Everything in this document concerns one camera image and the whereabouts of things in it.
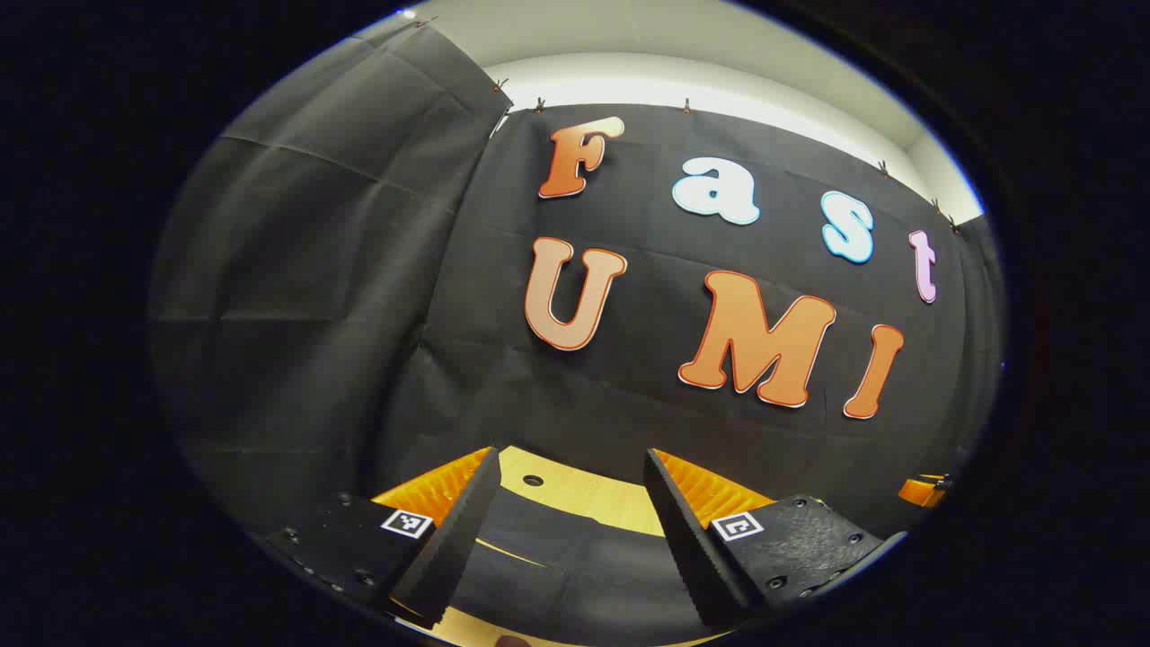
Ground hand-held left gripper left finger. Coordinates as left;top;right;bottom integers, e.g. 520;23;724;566
265;447;502;630

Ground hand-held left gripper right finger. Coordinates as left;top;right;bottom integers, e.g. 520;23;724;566
643;448;908;628

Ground dark grey jeans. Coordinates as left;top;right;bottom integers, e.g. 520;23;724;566
447;485;712;644

